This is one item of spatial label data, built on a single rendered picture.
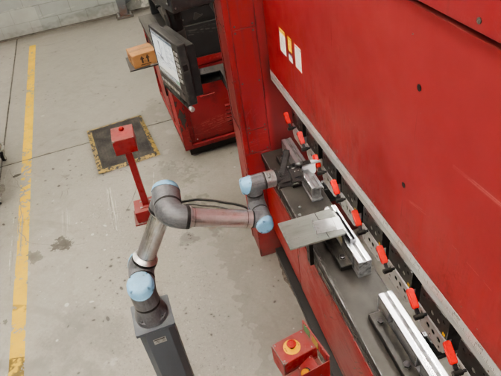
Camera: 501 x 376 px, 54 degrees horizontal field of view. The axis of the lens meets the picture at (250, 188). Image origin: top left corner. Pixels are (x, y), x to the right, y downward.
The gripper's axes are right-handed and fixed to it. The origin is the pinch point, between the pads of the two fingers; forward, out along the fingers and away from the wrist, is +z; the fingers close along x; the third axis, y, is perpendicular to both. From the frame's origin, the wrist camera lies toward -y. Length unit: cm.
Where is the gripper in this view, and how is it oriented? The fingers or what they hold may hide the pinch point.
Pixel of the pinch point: (316, 161)
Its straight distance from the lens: 215.7
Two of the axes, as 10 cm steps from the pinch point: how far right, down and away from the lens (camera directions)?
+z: 9.6, -2.6, 1.4
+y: 2.9, 9.3, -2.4
